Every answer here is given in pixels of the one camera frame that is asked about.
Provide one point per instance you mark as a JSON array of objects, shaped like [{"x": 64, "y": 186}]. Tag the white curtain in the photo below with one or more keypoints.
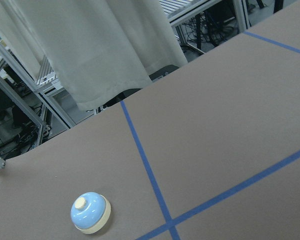
[{"x": 97, "y": 48}]

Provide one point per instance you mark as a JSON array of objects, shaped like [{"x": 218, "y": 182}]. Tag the aluminium bench with equipment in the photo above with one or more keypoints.
[{"x": 198, "y": 22}]

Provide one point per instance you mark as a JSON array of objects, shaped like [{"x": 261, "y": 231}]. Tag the grey metal bracket box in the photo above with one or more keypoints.
[{"x": 159, "y": 74}]

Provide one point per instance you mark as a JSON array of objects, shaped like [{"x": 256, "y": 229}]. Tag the aluminium frame structure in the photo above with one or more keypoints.
[{"x": 44, "y": 94}]

